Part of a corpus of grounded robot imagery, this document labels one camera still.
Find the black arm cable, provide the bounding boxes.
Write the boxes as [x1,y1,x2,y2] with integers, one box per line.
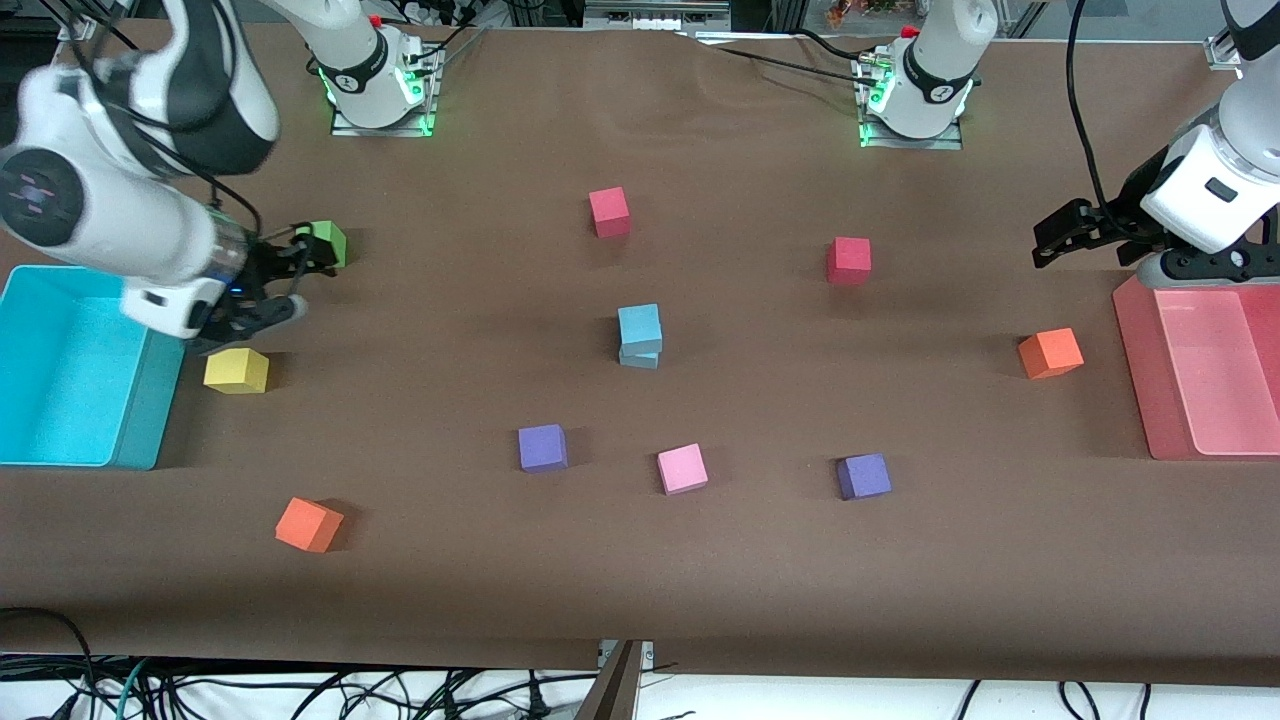
[1065,0,1116,216]
[55,0,266,241]

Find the red foam block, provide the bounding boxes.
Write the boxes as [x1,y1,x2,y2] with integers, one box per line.
[589,187,632,239]
[827,237,872,287]

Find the teal floor cable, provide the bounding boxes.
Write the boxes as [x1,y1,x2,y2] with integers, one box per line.
[115,658,153,720]

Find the grey power strip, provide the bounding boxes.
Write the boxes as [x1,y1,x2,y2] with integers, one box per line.
[583,0,733,33]

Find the orange foam block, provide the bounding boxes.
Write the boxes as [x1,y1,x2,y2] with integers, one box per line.
[275,497,345,554]
[1018,328,1085,380]

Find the green foam block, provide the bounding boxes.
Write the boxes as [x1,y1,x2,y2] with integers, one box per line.
[305,221,348,269]

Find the pink plastic bin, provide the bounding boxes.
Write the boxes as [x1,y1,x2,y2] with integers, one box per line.
[1113,275,1280,461]

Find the black floor cable loop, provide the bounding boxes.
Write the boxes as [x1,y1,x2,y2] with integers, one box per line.
[0,607,101,720]

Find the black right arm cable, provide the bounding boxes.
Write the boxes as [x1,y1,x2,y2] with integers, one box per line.
[55,0,266,241]

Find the metal table clamp bracket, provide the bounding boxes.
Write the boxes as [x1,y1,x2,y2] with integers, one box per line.
[575,640,656,720]

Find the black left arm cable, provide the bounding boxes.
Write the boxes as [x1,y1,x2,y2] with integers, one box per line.
[1065,0,1116,216]

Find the purple foam block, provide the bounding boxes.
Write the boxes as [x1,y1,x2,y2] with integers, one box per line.
[518,425,569,473]
[837,454,892,501]

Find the cyan plastic bin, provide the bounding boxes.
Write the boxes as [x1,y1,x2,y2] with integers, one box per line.
[0,265,191,471]

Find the black base cable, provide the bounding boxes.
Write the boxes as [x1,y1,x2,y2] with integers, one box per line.
[700,28,881,81]

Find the pink foam block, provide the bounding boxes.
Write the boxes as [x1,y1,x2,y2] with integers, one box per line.
[657,444,709,496]

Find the brown table cloth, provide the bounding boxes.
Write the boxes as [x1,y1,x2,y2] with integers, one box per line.
[0,18,1280,689]

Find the yellow foam block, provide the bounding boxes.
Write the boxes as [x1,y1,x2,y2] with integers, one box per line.
[204,348,270,395]

